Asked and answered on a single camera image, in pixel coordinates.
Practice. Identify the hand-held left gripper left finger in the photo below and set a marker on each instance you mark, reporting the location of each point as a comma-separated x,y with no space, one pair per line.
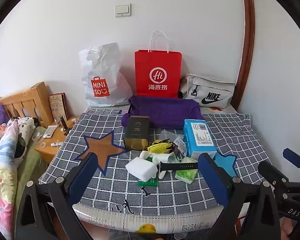
82,177

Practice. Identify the person's right hand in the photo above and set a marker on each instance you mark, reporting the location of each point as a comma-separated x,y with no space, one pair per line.
288,231

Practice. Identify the blue tissue pack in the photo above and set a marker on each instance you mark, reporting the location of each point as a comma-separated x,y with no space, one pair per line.
198,135

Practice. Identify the sticker card packet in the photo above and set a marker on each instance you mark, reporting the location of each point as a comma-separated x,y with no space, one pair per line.
181,147

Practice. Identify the dark green wipes packet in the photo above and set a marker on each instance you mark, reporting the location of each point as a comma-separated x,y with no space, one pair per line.
147,183

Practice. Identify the small dark bottle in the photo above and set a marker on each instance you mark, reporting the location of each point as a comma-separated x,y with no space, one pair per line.
63,123

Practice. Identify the wooden nightstand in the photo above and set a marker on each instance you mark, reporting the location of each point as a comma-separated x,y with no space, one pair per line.
50,153

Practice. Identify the purple fabric storage bin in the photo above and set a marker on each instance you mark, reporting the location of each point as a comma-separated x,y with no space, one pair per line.
165,110

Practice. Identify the grey waist bag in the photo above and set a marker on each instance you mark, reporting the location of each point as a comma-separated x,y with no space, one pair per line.
207,87

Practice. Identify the clear plastic bag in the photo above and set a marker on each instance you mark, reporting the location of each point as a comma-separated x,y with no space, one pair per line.
167,135

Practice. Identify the clear glass cup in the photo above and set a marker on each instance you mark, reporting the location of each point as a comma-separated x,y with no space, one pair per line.
38,140

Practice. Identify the blue star patch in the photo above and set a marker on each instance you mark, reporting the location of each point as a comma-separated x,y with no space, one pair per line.
226,165

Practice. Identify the white light switch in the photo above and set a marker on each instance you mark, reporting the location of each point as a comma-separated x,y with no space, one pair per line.
122,10

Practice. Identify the brown star patch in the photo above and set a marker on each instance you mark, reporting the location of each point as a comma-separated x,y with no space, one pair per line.
102,150

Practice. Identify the light green tissue packet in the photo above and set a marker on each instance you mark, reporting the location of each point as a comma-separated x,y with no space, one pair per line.
186,173

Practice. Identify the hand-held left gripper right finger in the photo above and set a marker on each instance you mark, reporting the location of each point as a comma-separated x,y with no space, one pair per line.
212,177

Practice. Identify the yellow black mesh cloth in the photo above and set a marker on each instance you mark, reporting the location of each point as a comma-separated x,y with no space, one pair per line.
160,147

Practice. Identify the wooden bed headboard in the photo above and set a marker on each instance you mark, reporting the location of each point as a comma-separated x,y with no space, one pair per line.
27,97

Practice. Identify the white textured wipe cloth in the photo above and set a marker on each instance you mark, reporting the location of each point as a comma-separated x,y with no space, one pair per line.
162,158

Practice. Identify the white flat tube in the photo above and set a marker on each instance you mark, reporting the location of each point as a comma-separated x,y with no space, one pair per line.
49,131

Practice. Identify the white sponge block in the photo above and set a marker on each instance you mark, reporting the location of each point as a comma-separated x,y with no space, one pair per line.
140,168

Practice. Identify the red paper bag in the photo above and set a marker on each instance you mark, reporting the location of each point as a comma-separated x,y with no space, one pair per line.
157,62

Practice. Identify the green bed sheet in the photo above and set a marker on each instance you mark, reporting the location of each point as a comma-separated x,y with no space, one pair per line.
31,162

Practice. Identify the small white tube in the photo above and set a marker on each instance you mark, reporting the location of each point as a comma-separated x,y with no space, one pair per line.
56,144

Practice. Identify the dark tea tin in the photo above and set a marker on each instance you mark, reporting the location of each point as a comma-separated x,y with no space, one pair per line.
136,130

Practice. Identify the white plastic shopping bag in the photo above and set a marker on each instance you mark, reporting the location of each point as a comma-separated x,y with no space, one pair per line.
102,67

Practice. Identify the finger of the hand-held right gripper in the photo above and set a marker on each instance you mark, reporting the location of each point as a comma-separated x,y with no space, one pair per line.
271,170
290,155

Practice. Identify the grey checked tablecloth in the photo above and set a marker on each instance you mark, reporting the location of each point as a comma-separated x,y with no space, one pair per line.
115,195

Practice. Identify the brown wooden door frame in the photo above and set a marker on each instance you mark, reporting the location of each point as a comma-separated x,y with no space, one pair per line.
248,30

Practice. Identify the brown patterned book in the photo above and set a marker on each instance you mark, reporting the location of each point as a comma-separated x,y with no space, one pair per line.
58,106

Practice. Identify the pile of plush toys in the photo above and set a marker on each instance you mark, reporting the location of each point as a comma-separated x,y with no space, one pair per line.
5,160

